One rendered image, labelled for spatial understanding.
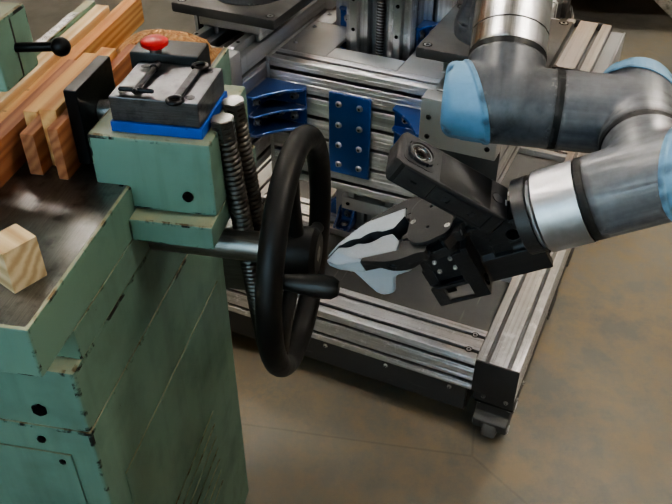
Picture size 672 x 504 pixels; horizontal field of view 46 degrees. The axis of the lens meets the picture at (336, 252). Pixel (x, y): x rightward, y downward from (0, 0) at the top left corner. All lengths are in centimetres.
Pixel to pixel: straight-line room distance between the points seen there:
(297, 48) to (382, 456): 86
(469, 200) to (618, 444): 122
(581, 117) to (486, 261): 15
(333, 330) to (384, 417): 23
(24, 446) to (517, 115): 63
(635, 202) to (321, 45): 104
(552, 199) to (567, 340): 136
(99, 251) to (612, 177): 49
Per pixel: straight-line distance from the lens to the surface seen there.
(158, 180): 87
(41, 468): 97
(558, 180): 70
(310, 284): 79
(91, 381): 87
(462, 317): 174
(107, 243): 85
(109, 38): 119
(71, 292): 79
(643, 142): 70
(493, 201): 71
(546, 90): 76
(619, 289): 223
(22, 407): 90
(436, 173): 69
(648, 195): 68
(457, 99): 75
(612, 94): 76
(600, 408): 191
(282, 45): 163
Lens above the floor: 137
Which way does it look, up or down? 38 degrees down
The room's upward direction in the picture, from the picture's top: straight up
